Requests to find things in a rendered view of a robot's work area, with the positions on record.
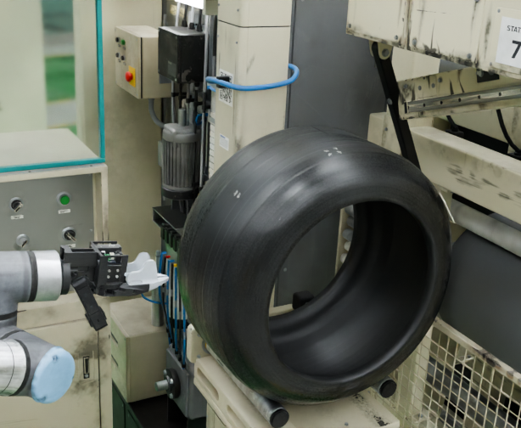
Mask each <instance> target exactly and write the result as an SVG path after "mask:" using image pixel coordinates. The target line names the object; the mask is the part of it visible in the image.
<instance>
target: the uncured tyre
mask: <svg viewBox="0 0 521 428"><path fill-rule="evenodd" d="M314 127H315V128H314ZM316 128H317V129H319V130H321V131H324V132H321V131H319V130H317V129H316ZM325 132H326V133H325ZM327 133H328V134H327ZM337 146H338V147H340V148H341V149H342V150H343V151H344V152H345V154H342V155H336V156H333V157H330V158H328V157H327V156H325V154H323V152H321V150H324V149H329V148H332V147H337ZM237 188H241V189H242V190H243V191H244V193H243V195H242V196H241V197H240V198H239V199H238V201H235V200H234V199H232V198H231V197H230V196H231V195H232V194H233V192H234V191H235V190H236V189H237ZM351 205H353V210H354V230H353V236H352V240H351V243H350V248H349V251H348V253H347V256H346V258H345V260H344V262H343V264H342V266H341V268H340V270H339V271H338V272H337V274H336V275H335V277H334V278H333V280H332V281H331V282H330V283H329V284H328V286H327V287H326V288H325V289H324V290H323V291H322V292H321V293H320V294H318V295H317V296H316V297H315V298H313V299H312V300H311V301H309V302H307V303H306V304H305V305H303V306H302V307H299V308H297V309H295V310H293V311H291V312H288V313H284V314H280V315H277V316H271V317H269V307H270V301H271V297H272V291H273V288H274V284H275V283H276V280H277V276H278V274H279V272H280V270H281V268H282V266H283V264H284V263H285V261H286V259H287V258H288V256H289V254H290V252H291V251H292V250H293V248H294V247H295V246H296V245H297V244H298V243H299V241H300V240H301V239H302V238H303V237H304V236H305V235H306V234H307V233H308V232H309V231H310V230H311V229H312V228H313V227H314V226H316V225H317V224H318V223H319V222H320V221H321V220H323V219H324V218H326V217H328V216H329V215H331V214H333V213H334V212H336V211H338V210H340V209H343V208H345V207H346V206H351ZM451 254H452V237H451V224H450V220H449V217H448V213H447V210H446V208H445V205H444V203H443V201H442V199H441V197H440V194H439V192H438V191H437V189H436V188H435V186H434V185H433V184H432V183H431V182H430V181H429V179H428V178H427V177H426V176H425V175H424V174H423V173H422V172H421V170H419V169H418V168H417V167H416V166H415V165H414V164H413V163H411V162H410V161H409V160H408V159H406V158H404V157H403V156H401V155H398V154H396V153H394V152H392V151H390V150H388V149H385V148H383V147H381V146H379V145H377V144H374V143H372V142H370V141H368V140H366V139H364V138H361V137H359V136H356V135H355V134H353V133H351V132H347V131H345V130H341V129H338V128H334V127H321V126H312V127H291V128H287V129H283V130H280V131H277V132H273V133H270V134H267V135H266V136H264V137H261V138H258V139H256V140H255V141H253V142H252V143H250V144H248V145H246V146H244V147H243V148H242V149H241V150H239V151H238V152H237V153H235V154H234V155H232V156H231V157H230V158H229V159H228V160H226V161H225V162H224V163H223V164H222V165H221V166H220V167H219V168H218V169H217V170H216V172H215V173H214V174H213V175H212V176H211V177H210V179H209V180H208V181H207V183H206V184H205V185H204V187H203V188H202V189H201V191H200V192H199V195H198V196H197V198H196V200H195V201H194V203H193V205H192V207H191V209H190V211H189V213H188V216H187V219H186V222H185V223H184V226H183V229H182V235H181V238H180V242H179V247H178V254H177V279H178V285H179V290H180V293H181V297H182V303H183V306H184V308H185V311H186V313H187V316H188V318H189V320H190V322H191V324H192V326H193V327H194V328H195V330H196V331H197V333H198V334H199V335H200V337H201V338H202V339H203V340H204V341H205V343H206V344H207V345H208V346H209V347H210V349H211V350H212V351H213V352H214V353H215V354H216V356H217V357H218V358H219V359H220V360H221V361H222V362H223V363H224V364H225V365H226V367H227V368H228V369H229V370H230V371H231V373H232V374H233V375H234V376H235V377H236V378H237V379H238V380H239V381H240V382H241V383H243V384H244V385H245V386H247V387H248V388H249V389H250V390H252V391H255V392H257V393H259V394H261V395H262V396H264V397H267V398H269V399H271V400H273V401H276V402H279V403H285V404H289V405H297V406H312V405H320V404H325V403H331V402H335V401H338V400H340V399H343V398H346V397H349V396H351V395H354V394H356V393H358V392H360V391H363V390H366V389H367V388H368V387H370V386H373V385H375V384H376V383H378V382H379V381H381V380H382V379H383V378H385V377H386V376H388V375H389V374H390V373H392V372H393V371H394V370H395V369H397V368H398V367H399V366H400V365H401V364H402V363H403V362H404V361H405V360H406V359H407V358H408V357H409V356H410V355H411V354H412V352H413V351H414V350H415V349H416V348H417V346H418V345H419V344H420V342H421V341H422V340H423V338H424V336H425V335H426V334H427V333H428V331H429V329H430V327H431V325H432V324H433V322H434V320H435V318H436V316H437V314H438V312H439V310H440V307H441V304H442V302H443V300H444V297H445V292H446V289H447V285H448V281H449V277H450V271H451Z"/></svg>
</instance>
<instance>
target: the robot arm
mask: <svg viewBox="0 0 521 428"><path fill-rule="evenodd" d="M105 243H111V245H98V244H105ZM121 249H122V247H121V246H120V245H119V244H117V241H90V245H89V248H82V249H71V248H70V247H69V246H68V245H61V246H60V250H59V253H58V252H57V251H0V396H2V397H31V398H33V400H34V401H35V402H37V403H45V404H48V403H53V402H55V401H57V400H59V399H60V398H61V397H62V396H63V395H64V394H65V393H66V392H67V390H68V389H69V387H70V385H71V382H72V380H73V378H74V374H75V362H74V359H73V357H72V356H71V355H70V354H69V353H68V352H67V351H65V350H64V348H63V347H61V346H55V345H53V344H51V343H49V342H47V341H45V340H43V339H41V338H38V337H36V336H34V335H32V334H30V333H28V332H26V331H24V330H22V329H20V328H17V312H18V303H19V302H34V301H57V300H58V299H59V296H60V295H67V294H68V292H69V289H70V285H72V287H73V289H74V291H75V293H76V295H77V297H78V299H79V301H80V303H81V305H82V307H83V308H84V310H85V314H84V315H85V317H86V319H87V322H88V323H89V324H90V326H91V328H92V327H93V328H94V329H95V330H96V331H99V330H101V329H102V328H104V327H106V326H108V324H107V322H106V319H107V318H106V316H105V312H104V310H103V309H102V308H101V307H100V306H98V304H97V302H96V300H95V298H94V296H93V294H95V295H99V296H136V295H140V294H142V293H146V292H148V291H149V290H153V289H155V288H157V287H158V286H160V285H162V284H163V283H165V282H167V281H168V280H169V277H168V276H167V275H164V274H160V273H157V268H156V263H155V261H154V260H150V256H149V254H148V253H147V252H142V253H140V254H139V255H138V256H137V258H136V260H135V261H134V262H132V263H128V257H129V256H128V255H123V254H122V252H121Z"/></svg>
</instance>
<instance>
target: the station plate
mask: <svg viewBox="0 0 521 428"><path fill-rule="evenodd" d="M496 62H497V63H501V64H504V65H510V66H514V67H517V68H520V69H521V20H519V19H514V18H509V17H504V16H502V18H501V29H500V35H499V40H498V46H497V51H496Z"/></svg>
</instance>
